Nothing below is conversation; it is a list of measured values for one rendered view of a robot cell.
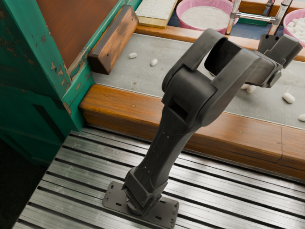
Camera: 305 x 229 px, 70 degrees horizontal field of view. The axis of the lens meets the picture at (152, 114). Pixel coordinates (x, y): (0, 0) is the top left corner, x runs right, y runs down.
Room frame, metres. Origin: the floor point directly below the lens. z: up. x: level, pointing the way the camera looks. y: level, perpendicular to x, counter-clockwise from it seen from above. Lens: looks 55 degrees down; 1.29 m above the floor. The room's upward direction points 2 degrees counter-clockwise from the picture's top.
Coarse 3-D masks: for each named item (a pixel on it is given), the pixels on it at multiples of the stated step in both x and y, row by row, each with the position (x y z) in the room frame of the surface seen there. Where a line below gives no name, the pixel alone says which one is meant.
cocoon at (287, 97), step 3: (285, 93) 0.43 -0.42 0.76; (288, 93) 0.43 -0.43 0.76; (285, 96) 0.42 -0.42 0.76; (288, 96) 0.42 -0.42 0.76; (291, 96) 0.42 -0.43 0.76; (285, 99) 0.42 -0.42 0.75; (288, 99) 0.41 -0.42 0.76; (291, 99) 0.41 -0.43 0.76; (294, 99) 0.41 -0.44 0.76; (288, 102) 0.41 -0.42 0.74; (291, 102) 0.40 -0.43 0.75
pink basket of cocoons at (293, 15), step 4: (292, 12) 0.86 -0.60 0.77; (296, 12) 0.87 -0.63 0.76; (300, 12) 0.87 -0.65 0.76; (304, 12) 0.88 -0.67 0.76; (288, 16) 0.84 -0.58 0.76; (292, 16) 0.86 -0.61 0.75; (296, 16) 0.87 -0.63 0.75; (300, 16) 0.87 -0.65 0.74; (304, 16) 0.87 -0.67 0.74; (284, 20) 0.80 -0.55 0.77; (288, 20) 0.84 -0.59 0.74; (284, 24) 0.78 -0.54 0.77; (284, 28) 0.78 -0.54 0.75; (284, 32) 0.77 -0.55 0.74; (288, 32) 0.73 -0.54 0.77; (292, 36) 0.70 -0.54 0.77; (300, 40) 0.67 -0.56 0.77; (300, 44) 0.67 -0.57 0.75; (304, 44) 0.66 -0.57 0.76
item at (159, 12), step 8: (144, 0) 0.98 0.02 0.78; (152, 0) 0.97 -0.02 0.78; (160, 0) 0.97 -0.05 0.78; (168, 0) 0.97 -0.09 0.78; (144, 8) 0.91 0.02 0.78; (152, 8) 0.91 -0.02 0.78; (160, 8) 0.91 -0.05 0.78; (168, 8) 0.91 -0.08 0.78; (152, 16) 0.85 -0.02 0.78; (160, 16) 0.85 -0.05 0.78; (168, 16) 0.85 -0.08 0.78
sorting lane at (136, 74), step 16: (128, 48) 0.70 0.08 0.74; (144, 48) 0.70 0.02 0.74; (160, 48) 0.69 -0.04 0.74; (176, 48) 0.69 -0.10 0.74; (128, 64) 0.61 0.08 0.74; (144, 64) 0.61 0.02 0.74; (160, 64) 0.61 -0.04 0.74; (304, 64) 0.58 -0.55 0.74; (112, 80) 0.53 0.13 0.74; (128, 80) 0.53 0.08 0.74; (144, 80) 0.53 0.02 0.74; (160, 80) 0.52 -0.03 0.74; (288, 80) 0.50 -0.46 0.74; (304, 80) 0.50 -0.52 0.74; (160, 96) 0.45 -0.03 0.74; (240, 96) 0.44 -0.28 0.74; (256, 96) 0.44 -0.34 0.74; (272, 96) 0.44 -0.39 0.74; (304, 96) 0.43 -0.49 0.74; (240, 112) 0.38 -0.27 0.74; (256, 112) 0.38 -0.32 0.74; (272, 112) 0.38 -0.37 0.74; (288, 112) 0.37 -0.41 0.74; (304, 112) 0.37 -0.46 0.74; (304, 128) 0.32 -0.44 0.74
